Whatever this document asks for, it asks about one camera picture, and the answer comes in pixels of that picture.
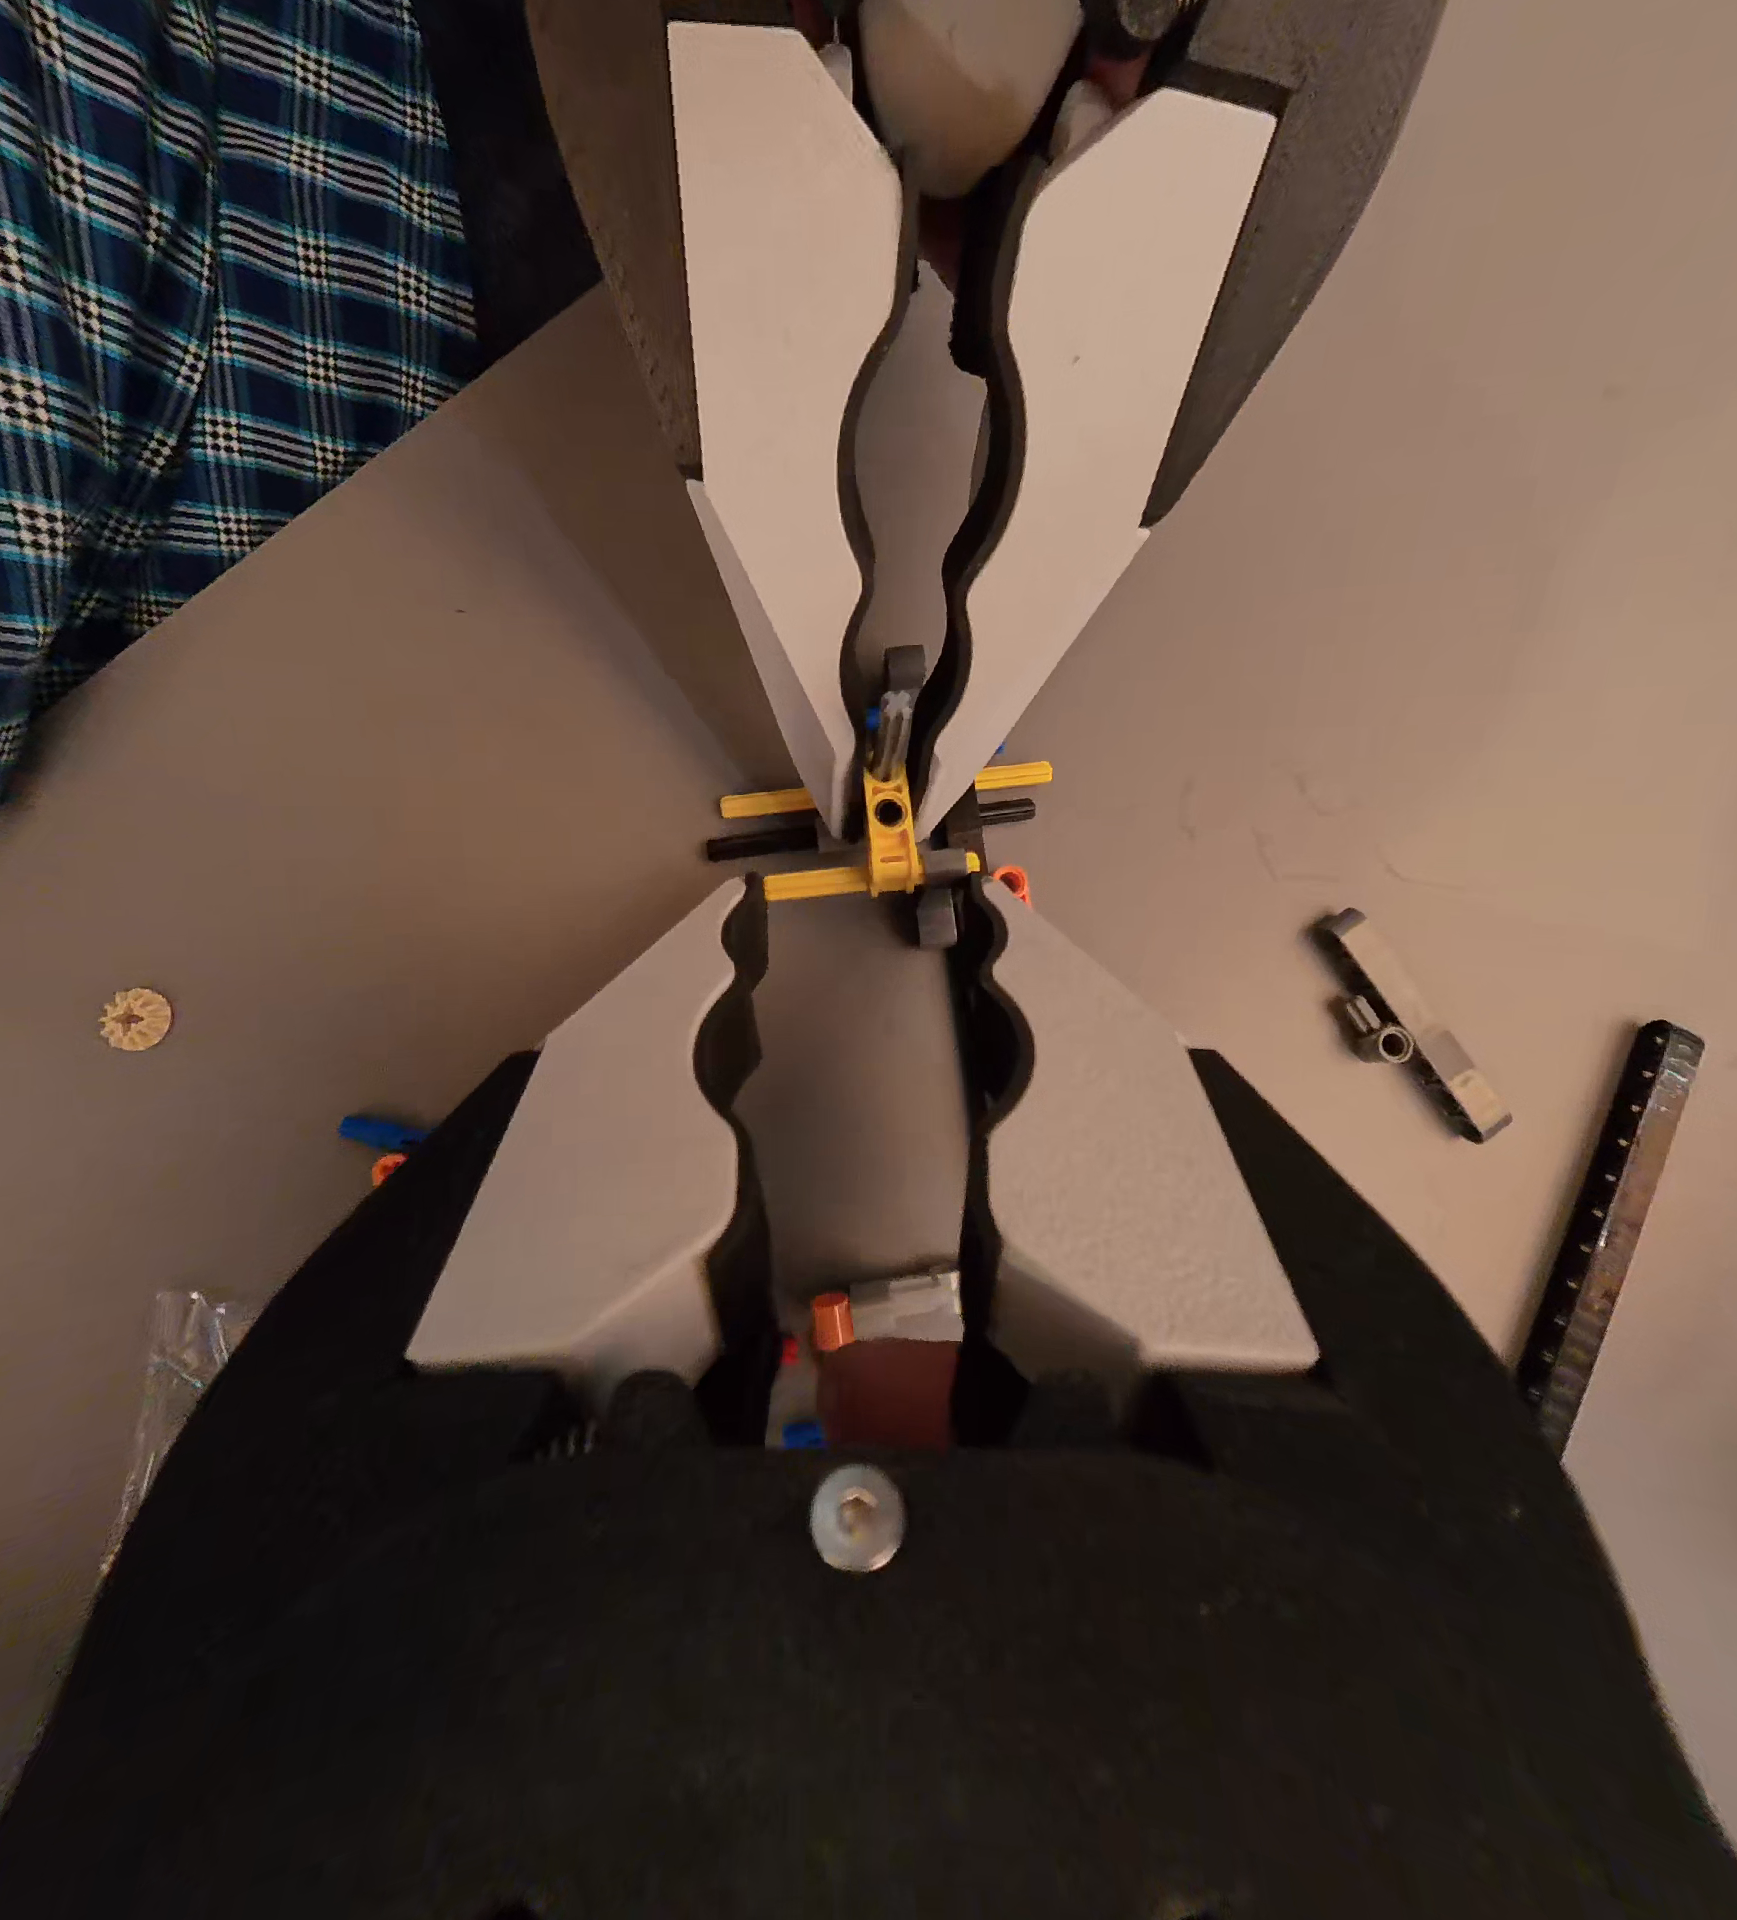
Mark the black lego gear rack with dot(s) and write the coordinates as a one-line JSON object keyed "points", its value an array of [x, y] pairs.
{"points": [[1619, 1230]]}

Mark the small grey lego connector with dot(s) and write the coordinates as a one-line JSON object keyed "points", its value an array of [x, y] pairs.
{"points": [[1389, 1034]]}

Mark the brown lego piece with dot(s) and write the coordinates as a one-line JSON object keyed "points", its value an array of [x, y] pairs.
{"points": [[895, 1395]]}

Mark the tan lego gear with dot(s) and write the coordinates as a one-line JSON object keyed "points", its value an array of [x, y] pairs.
{"points": [[139, 1019]]}

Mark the light grey lego piece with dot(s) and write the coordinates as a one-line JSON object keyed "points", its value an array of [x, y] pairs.
{"points": [[909, 1304]]}

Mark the blue lego pin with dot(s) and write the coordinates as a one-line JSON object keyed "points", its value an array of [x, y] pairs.
{"points": [[375, 1129]]}

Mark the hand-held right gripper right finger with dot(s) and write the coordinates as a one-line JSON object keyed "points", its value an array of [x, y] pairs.
{"points": [[1137, 1186]]}

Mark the yellow and black lego assembly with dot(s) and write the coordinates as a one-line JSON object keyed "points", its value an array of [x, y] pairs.
{"points": [[895, 820]]}

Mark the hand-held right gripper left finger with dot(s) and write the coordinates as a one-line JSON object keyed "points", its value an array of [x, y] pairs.
{"points": [[581, 1186]]}

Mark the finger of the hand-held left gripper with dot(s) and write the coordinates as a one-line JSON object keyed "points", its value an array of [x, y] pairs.
{"points": [[782, 299], [1112, 334]]}

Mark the grey lego beam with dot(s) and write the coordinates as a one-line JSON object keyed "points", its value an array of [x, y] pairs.
{"points": [[1463, 1081]]}

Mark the blue plaid cloth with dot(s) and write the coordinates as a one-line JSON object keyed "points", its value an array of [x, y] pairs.
{"points": [[135, 375]]}

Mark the clear plastic bag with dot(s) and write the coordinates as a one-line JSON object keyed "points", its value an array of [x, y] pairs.
{"points": [[185, 1380]]}

